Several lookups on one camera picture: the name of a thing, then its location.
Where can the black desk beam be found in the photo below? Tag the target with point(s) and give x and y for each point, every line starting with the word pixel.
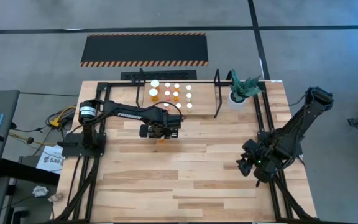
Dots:
pixel 26 172

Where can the black aluminium frame rail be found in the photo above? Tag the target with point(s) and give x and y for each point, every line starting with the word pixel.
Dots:
pixel 265 105
pixel 120 83
pixel 275 199
pixel 99 91
pixel 73 188
pixel 107 91
pixel 256 109
pixel 92 188
pixel 291 196

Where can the wooden shelf board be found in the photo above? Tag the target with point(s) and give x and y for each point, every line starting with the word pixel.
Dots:
pixel 202 99

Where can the green snake plant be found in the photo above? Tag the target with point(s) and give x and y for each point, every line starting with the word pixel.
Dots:
pixel 242 88

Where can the crumpled white paper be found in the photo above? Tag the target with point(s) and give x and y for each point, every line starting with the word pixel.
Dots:
pixel 40 191

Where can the crumpled brown paper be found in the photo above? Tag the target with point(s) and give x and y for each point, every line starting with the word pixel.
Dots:
pixel 57 197

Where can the black metal shelf side frame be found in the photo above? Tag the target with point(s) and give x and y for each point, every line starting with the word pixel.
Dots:
pixel 139 90
pixel 219 93

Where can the black round knob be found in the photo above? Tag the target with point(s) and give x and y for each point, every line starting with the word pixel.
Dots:
pixel 30 140

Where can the large orange pill bottle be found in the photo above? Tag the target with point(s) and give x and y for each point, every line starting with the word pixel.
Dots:
pixel 153 92
pixel 155 83
pixel 161 141

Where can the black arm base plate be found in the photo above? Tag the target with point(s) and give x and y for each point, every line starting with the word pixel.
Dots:
pixel 263 135
pixel 70 151

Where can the black hazard-striped floor mat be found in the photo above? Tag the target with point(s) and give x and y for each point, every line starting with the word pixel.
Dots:
pixel 145 49

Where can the black perforated metal panel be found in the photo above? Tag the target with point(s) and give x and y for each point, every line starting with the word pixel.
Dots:
pixel 166 75

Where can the white printed paper sheet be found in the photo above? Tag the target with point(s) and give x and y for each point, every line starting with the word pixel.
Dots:
pixel 50 161

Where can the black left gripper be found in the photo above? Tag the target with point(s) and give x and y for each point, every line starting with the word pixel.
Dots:
pixel 163 130

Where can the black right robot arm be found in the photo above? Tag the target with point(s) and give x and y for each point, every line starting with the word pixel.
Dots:
pixel 303 124

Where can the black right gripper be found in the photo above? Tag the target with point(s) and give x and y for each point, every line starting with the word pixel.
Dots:
pixel 259 161

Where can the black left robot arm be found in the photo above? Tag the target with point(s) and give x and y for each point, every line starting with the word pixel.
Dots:
pixel 120 113

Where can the white plant pot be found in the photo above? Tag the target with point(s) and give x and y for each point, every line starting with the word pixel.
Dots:
pixel 236 105

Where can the grey side desk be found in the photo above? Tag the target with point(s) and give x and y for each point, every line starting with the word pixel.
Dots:
pixel 8 102

